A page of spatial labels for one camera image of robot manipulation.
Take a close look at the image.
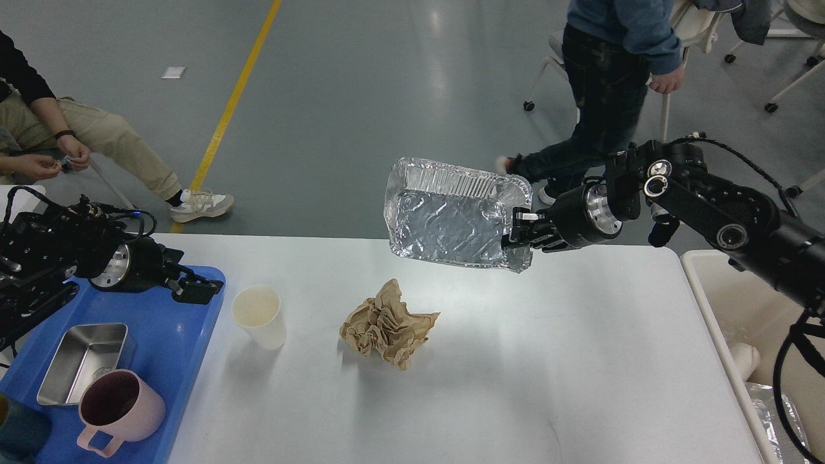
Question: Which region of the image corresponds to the person in blue sweater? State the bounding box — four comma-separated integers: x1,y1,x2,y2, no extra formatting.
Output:
495,1,683,205

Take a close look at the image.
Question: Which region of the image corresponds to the foil tray in bin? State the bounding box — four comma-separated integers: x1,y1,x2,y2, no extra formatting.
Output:
745,382,810,463

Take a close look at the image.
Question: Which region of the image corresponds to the pink mug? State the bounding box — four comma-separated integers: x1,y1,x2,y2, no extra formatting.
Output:
76,369,166,458

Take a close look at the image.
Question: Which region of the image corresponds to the person left hand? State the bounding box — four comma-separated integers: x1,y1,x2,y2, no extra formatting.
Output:
57,134,91,171

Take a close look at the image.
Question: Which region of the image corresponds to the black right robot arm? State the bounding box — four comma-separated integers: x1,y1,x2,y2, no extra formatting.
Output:
501,133,824,463

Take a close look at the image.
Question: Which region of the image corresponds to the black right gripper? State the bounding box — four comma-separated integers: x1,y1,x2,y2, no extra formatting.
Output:
501,183,623,253

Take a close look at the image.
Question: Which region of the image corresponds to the person right hand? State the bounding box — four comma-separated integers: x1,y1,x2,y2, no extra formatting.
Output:
13,153,63,181

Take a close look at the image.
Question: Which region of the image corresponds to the blue sweater person hand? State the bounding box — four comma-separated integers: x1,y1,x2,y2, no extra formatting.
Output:
648,66,684,96

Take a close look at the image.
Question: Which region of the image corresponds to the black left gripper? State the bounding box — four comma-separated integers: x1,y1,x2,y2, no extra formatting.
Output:
88,237,224,305

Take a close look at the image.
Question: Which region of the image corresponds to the white cup in bin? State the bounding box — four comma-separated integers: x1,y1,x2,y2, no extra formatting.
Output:
728,342,761,382

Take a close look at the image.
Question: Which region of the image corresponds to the aluminium foil tray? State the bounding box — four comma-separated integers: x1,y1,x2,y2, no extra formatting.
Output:
383,157,532,273

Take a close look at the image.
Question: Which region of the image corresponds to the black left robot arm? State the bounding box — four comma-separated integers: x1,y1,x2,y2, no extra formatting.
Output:
1,186,224,349

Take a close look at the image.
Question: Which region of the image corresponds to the white office chair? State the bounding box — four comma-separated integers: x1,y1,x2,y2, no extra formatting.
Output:
522,1,724,112

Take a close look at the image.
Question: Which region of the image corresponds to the white side table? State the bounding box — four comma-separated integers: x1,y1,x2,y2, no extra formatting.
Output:
0,185,44,223

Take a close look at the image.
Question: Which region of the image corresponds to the person in black sweater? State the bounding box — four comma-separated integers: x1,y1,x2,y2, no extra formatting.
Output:
1,34,235,223

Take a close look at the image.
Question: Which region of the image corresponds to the square steel tray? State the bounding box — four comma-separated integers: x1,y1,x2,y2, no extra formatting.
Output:
36,323,135,407

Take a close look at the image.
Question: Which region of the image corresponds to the grey jacket on chair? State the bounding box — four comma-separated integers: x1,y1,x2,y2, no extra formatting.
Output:
692,1,773,45

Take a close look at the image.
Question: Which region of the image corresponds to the beige plastic bin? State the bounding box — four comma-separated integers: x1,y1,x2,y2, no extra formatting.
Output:
681,250,824,463

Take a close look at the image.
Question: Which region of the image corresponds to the blue plastic tray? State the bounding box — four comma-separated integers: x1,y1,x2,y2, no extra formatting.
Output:
1,281,224,463

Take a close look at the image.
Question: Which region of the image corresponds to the crumpled brown paper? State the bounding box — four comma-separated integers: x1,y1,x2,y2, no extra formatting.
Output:
339,278,440,371

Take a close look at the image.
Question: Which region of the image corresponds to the cream paper cup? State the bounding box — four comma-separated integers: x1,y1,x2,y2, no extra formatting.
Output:
231,285,287,350

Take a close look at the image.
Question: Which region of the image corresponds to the teal cylinder object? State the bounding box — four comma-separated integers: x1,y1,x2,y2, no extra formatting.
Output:
1,394,52,463

